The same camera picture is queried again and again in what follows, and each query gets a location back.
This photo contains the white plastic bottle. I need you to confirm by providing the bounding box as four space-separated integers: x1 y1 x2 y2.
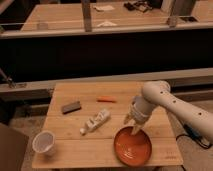
80 109 111 135

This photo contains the orange carrot toy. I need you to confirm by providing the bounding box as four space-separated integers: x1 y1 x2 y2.
97 96 117 103

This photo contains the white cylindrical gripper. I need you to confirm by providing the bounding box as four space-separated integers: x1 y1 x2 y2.
123 96 156 135

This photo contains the grey metal post right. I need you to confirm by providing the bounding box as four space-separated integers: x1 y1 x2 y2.
167 0 197 27

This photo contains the orange ceramic bowl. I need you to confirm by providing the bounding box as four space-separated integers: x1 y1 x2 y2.
113 126 152 167

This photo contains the white paper sheet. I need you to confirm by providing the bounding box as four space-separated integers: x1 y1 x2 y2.
93 5 115 12

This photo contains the clear plastic cup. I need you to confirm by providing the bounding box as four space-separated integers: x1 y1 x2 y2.
32 131 55 156

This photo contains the crumpled white paper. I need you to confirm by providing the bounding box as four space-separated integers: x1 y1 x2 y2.
97 20 117 27

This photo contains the metal vertical post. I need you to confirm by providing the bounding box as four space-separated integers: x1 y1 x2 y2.
81 0 92 32

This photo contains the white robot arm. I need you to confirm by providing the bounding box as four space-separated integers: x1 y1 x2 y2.
124 81 213 143

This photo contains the wooden small table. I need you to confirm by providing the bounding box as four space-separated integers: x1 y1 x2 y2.
31 80 184 170

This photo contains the black cable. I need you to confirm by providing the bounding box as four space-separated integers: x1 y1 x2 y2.
175 123 213 150

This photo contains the dark grey sponge block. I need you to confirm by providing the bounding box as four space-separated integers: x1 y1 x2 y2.
61 101 81 114

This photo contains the black tools pile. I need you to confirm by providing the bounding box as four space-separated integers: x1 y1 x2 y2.
124 0 152 13

